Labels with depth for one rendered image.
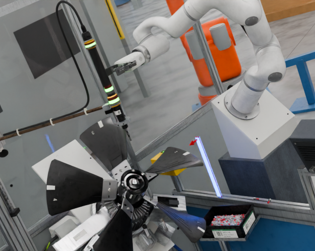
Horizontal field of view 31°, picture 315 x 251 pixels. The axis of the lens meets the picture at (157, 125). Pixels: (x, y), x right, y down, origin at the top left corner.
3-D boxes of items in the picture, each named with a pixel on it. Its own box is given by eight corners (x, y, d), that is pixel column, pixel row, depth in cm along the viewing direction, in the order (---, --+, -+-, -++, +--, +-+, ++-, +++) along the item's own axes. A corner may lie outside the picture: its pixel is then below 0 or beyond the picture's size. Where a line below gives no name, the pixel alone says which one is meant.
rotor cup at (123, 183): (105, 199, 238) (111, 184, 228) (121, 175, 247) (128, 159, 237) (135, 216, 237) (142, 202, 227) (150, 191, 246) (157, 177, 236)
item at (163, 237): (164, 246, 250) (151, 238, 251) (170, 236, 254) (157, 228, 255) (169, 239, 244) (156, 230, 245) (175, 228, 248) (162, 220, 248)
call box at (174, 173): (157, 176, 296) (149, 159, 293) (169, 167, 301) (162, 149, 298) (177, 179, 283) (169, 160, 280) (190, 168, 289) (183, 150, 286)
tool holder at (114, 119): (109, 129, 234) (100, 108, 231) (113, 123, 240) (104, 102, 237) (129, 123, 231) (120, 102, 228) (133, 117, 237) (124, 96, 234)
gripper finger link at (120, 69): (133, 68, 230) (121, 75, 226) (128, 69, 233) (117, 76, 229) (130, 61, 229) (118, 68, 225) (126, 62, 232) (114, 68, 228)
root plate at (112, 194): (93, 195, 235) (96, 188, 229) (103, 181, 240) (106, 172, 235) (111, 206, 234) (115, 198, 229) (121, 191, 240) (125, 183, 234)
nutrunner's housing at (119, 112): (120, 131, 235) (76, 28, 221) (122, 127, 238) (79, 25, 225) (128, 128, 233) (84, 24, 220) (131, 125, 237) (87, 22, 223)
